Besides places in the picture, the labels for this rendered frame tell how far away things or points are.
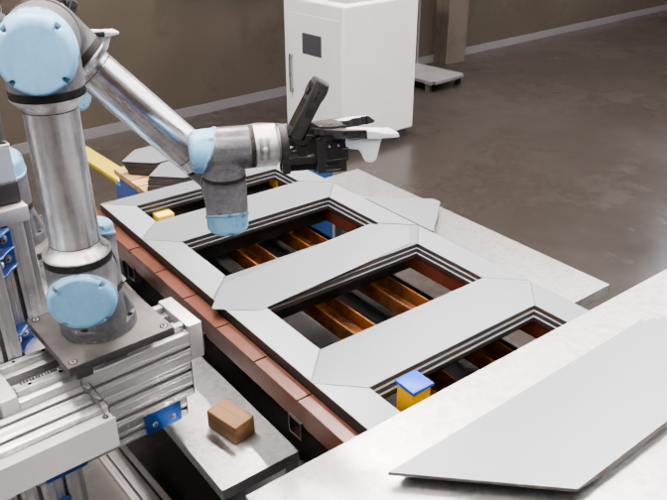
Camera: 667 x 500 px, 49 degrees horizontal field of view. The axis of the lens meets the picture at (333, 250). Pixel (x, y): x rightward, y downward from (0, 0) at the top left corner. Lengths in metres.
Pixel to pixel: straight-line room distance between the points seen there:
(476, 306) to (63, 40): 1.23
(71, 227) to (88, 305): 0.14
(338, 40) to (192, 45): 1.57
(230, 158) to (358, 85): 4.07
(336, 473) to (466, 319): 0.82
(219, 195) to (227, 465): 0.69
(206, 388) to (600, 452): 1.06
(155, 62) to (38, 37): 4.98
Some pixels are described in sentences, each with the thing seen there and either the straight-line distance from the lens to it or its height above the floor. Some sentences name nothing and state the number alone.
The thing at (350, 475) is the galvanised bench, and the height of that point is 1.05.
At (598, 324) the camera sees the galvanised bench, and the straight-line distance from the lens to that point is 1.57.
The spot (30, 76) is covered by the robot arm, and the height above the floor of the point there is 1.60.
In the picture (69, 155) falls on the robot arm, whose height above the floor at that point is 1.46.
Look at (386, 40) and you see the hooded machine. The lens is 5.41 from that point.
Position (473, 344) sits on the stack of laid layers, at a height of 0.83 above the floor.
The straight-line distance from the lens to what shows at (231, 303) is 1.95.
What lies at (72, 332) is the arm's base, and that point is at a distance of 1.53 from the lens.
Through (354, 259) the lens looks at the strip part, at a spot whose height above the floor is 0.85.
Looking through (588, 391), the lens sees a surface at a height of 1.07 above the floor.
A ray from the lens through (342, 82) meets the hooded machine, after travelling 5.19.
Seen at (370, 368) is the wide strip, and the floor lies 0.85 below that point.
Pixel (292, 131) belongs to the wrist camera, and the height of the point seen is 1.46.
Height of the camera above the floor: 1.87
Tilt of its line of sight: 28 degrees down
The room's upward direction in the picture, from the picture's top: straight up
